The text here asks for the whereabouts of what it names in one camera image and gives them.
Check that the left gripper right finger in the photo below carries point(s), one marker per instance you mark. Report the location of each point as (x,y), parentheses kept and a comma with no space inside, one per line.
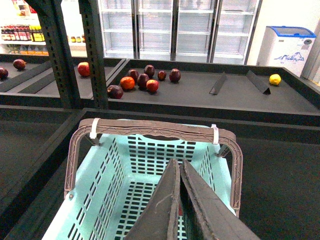
(205,215)

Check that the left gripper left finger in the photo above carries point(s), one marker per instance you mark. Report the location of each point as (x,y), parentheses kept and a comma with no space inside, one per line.
(159,220)

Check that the light blue plastic basket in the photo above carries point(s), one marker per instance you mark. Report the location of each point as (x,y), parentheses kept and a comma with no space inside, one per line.
(116,178)

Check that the red apple in group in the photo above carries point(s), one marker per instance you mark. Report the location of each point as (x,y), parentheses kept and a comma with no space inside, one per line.
(152,85)

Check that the dark red apple front left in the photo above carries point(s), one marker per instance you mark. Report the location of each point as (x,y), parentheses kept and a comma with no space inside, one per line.
(115,92)

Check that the orange red apple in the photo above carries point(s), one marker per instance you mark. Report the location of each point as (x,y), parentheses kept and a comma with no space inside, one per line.
(127,83)

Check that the dark plum apple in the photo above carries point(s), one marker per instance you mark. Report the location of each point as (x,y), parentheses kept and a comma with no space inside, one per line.
(142,81)

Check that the small dark apple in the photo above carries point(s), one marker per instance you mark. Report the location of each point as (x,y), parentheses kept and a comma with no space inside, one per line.
(161,75)

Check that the dark apple back right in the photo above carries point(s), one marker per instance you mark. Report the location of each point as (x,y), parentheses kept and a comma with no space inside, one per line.
(175,75)

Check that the dark apple behind orange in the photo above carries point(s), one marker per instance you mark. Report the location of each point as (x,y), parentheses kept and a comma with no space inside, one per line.
(133,73)

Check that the dark apple back left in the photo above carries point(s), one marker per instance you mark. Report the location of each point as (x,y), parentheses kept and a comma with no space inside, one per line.
(149,70)

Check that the red apple far left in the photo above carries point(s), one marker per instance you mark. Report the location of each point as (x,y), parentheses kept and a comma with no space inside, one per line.
(83,69)

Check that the dark apple far left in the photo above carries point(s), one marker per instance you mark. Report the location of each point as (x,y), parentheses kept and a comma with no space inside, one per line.
(19,64)

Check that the dark apple left edge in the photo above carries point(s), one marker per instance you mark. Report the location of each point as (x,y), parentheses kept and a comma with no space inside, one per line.
(3,73)

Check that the black flat divider bar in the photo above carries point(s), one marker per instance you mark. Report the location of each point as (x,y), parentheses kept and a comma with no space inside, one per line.
(218,84)

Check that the black triangular divider bar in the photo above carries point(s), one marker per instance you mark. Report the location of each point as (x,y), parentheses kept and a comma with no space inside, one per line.
(261,86)

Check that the yellow lemon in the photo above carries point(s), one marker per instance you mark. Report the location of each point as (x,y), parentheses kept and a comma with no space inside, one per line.
(275,79)

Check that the white chest freezer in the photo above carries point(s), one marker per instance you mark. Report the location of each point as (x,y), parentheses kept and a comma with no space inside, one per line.
(286,47)

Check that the glass door refrigerator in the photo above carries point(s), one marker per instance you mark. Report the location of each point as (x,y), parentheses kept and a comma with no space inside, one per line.
(200,31)

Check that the bottle shelf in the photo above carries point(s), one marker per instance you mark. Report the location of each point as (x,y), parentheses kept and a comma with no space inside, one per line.
(21,32)

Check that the brown basket handle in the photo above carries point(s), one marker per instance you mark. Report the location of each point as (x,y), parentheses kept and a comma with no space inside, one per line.
(125,127)

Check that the black perforated shelf post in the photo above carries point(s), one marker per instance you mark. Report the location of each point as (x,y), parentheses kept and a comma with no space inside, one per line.
(89,11)

